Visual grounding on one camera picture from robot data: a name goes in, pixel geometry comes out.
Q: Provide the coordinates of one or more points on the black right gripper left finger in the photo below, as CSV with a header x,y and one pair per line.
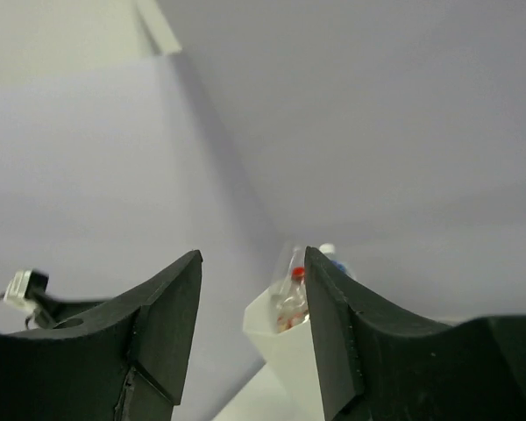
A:
x,y
134,369

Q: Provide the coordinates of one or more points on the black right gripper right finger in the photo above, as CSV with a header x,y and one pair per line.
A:
x,y
378,361

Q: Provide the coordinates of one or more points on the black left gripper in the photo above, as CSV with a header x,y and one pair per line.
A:
x,y
51,311

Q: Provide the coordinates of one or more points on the red cap clear bottle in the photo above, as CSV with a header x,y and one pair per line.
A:
x,y
293,309

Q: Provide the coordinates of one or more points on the blue label water bottle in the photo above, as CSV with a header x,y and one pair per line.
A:
x,y
330,251

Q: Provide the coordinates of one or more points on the white translucent plastic bin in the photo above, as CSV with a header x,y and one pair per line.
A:
x,y
290,355

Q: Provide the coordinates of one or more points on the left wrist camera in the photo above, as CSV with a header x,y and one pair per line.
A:
x,y
18,292

